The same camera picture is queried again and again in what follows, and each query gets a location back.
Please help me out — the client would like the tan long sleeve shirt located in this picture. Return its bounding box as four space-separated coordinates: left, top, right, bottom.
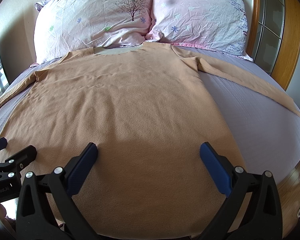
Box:
0 42 300 239

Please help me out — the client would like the lavender bed sheet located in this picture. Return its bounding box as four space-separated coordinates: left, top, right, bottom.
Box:
0 47 300 184

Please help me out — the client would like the pink tree print pillow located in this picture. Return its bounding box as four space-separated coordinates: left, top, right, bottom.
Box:
34 0 152 64

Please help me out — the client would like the pink floral pillow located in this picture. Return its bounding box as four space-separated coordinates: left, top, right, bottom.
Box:
146 0 251 60

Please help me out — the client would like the wooden frame glass door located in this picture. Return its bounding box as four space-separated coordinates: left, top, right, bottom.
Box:
246 0 300 90

